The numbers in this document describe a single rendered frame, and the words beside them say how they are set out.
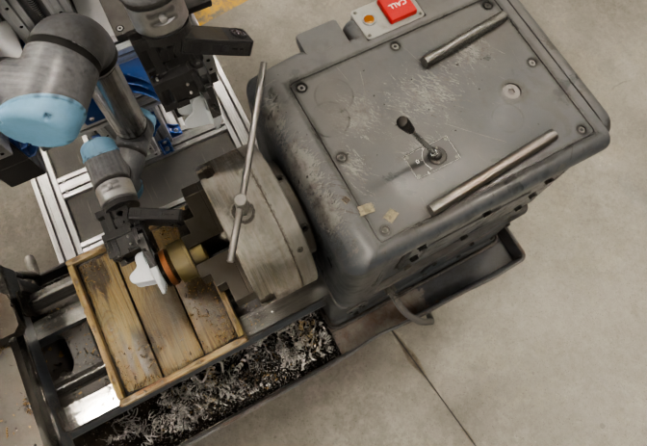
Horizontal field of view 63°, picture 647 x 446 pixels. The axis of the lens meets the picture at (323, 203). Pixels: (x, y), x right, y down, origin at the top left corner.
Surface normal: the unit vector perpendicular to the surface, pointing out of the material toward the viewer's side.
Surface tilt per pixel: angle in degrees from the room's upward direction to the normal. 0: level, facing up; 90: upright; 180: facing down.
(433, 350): 0
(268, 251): 37
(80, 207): 0
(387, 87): 0
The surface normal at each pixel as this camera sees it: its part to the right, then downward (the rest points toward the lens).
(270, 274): 0.39, 0.47
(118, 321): 0.03, -0.33
